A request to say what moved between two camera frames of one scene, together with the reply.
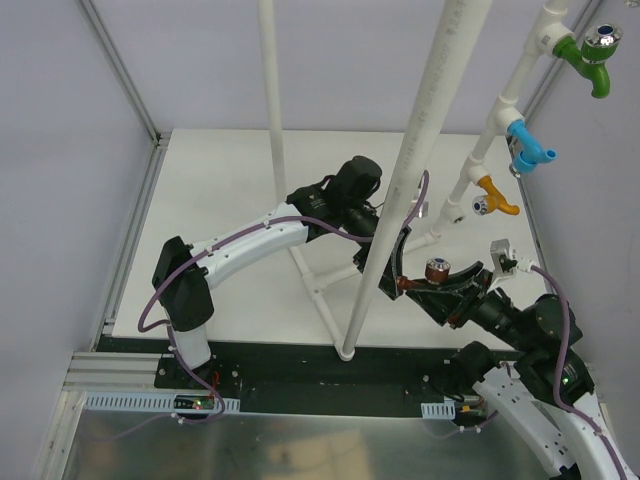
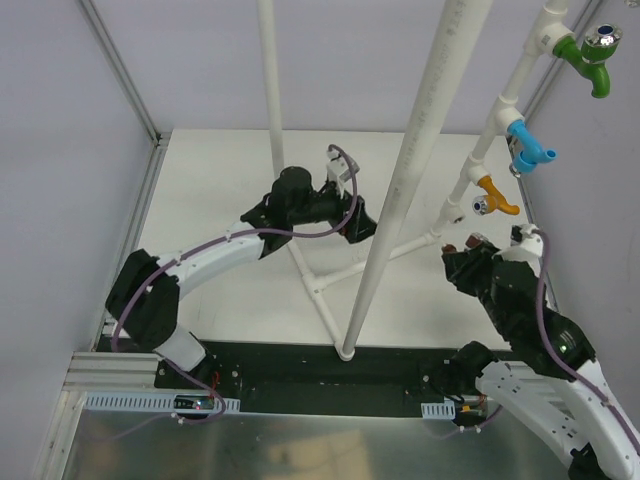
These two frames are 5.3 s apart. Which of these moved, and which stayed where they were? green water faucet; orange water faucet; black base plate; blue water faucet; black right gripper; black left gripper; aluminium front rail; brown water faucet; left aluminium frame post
Moved: brown water faucet; black right gripper; black left gripper
Stayed: orange water faucet; aluminium front rail; green water faucet; blue water faucet; black base plate; left aluminium frame post
